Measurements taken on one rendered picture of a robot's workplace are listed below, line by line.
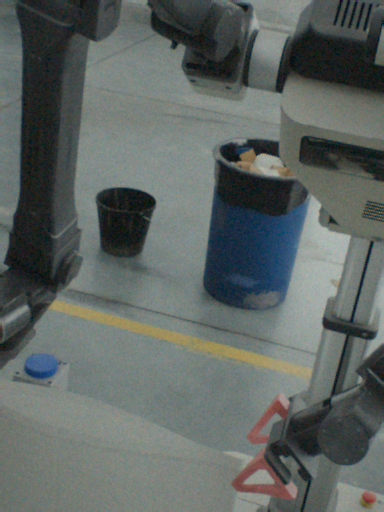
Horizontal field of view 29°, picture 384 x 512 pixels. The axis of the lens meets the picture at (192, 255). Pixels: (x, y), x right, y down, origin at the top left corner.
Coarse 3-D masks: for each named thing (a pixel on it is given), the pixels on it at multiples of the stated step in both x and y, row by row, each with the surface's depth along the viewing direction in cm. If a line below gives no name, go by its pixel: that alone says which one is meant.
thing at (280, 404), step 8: (280, 400) 99; (288, 400) 100; (272, 408) 99; (280, 408) 99; (288, 408) 99; (264, 416) 100; (256, 424) 101; (264, 424) 100; (256, 432) 101; (256, 440) 102; (264, 440) 101
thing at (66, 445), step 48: (0, 384) 107; (0, 432) 104; (48, 432) 100; (96, 432) 108; (144, 432) 104; (0, 480) 108; (48, 480) 104; (96, 480) 102; (144, 480) 101; (192, 480) 101
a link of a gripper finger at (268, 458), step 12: (276, 432) 91; (264, 456) 88; (276, 456) 89; (288, 456) 90; (252, 468) 90; (264, 468) 89; (276, 468) 88; (240, 480) 92; (276, 480) 89; (288, 480) 89; (240, 492) 93; (252, 492) 92; (264, 492) 91; (276, 492) 90; (288, 492) 89
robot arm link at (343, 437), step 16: (368, 368) 89; (368, 384) 85; (352, 400) 85; (368, 400) 82; (336, 416) 81; (352, 416) 80; (368, 416) 80; (320, 432) 82; (336, 432) 81; (352, 432) 81; (368, 432) 80; (320, 448) 82; (336, 448) 82; (352, 448) 81; (368, 448) 80; (352, 464) 81
